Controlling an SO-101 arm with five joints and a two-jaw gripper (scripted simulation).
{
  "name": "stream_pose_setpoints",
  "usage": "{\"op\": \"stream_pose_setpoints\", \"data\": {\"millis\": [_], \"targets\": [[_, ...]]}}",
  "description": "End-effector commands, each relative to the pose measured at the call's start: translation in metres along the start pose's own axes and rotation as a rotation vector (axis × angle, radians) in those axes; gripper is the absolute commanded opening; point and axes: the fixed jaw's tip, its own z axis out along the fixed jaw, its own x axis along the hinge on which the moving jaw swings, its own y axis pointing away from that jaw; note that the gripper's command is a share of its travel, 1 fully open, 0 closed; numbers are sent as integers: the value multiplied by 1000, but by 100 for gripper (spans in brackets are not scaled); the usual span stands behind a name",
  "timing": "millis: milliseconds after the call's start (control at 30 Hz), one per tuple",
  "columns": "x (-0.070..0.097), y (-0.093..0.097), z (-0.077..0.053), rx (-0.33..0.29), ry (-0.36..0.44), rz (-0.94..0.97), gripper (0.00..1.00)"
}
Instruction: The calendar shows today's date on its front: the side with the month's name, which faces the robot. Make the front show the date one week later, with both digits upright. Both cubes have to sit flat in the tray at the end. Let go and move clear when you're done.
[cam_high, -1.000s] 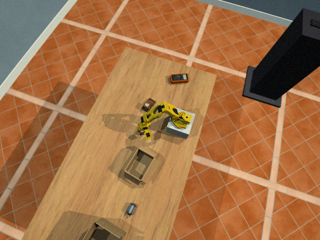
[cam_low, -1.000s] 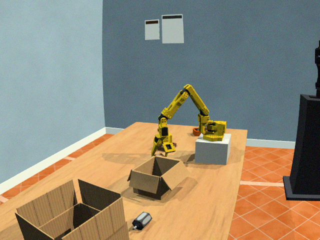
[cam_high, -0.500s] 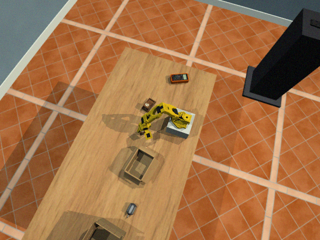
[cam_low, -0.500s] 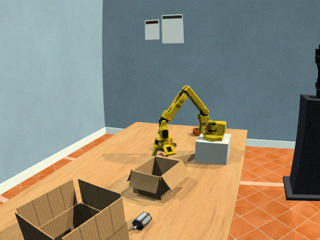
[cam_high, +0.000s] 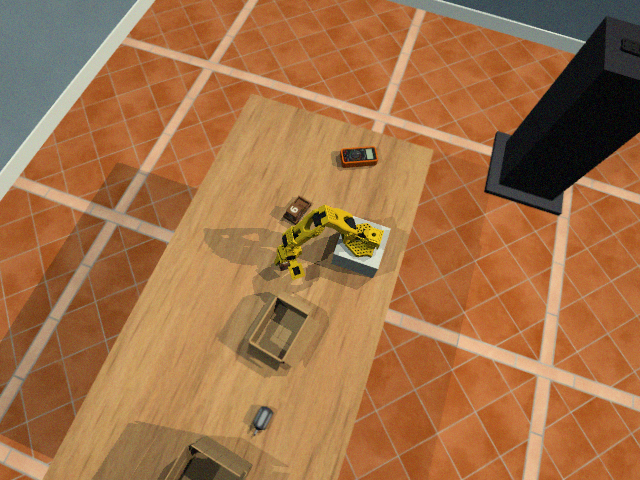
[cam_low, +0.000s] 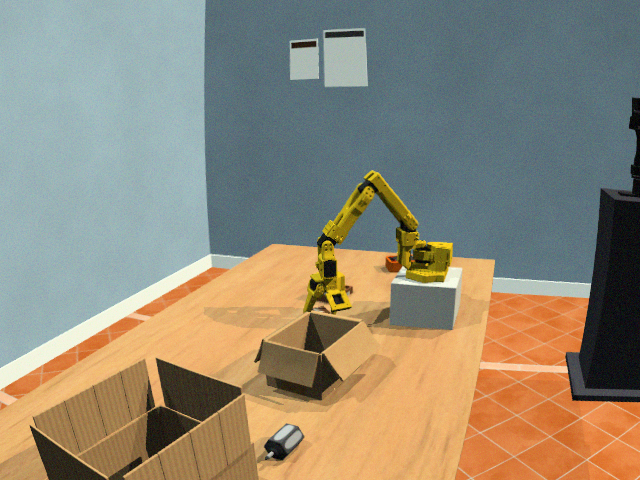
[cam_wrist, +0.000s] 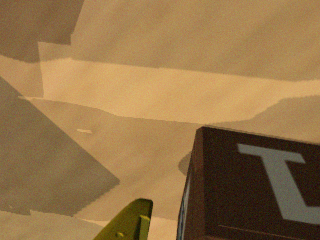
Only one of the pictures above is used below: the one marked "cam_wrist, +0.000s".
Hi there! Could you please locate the brown number cube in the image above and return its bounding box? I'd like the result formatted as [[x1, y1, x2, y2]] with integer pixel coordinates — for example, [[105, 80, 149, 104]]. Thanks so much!
[[176, 126, 320, 240]]

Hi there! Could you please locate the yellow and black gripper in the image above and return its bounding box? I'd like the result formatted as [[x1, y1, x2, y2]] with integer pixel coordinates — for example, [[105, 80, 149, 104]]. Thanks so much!
[[93, 198, 153, 240]]

